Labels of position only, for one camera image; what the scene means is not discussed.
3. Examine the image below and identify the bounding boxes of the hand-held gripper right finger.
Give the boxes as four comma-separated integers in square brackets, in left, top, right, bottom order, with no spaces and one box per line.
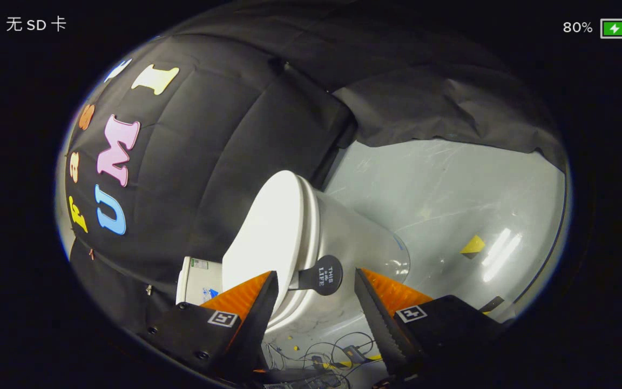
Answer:
[353,268,506,379]

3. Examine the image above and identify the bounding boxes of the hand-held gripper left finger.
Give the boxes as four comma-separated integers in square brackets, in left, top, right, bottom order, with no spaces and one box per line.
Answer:
[146,270,280,380]

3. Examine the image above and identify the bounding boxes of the black round lid handle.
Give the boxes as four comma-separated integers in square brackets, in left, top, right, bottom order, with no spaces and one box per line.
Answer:
[288,255,344,296]

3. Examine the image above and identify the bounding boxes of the yellow floor tape piece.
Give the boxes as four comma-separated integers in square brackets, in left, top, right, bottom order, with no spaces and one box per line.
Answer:
[459,234,486,260]

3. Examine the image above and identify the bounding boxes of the black backdrop cloth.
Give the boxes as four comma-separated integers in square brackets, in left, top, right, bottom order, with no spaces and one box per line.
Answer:
[65,3,568,346]

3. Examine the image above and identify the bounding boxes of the tangled black cables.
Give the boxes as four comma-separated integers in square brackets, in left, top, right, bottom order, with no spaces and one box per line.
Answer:
[262,332,384,388]

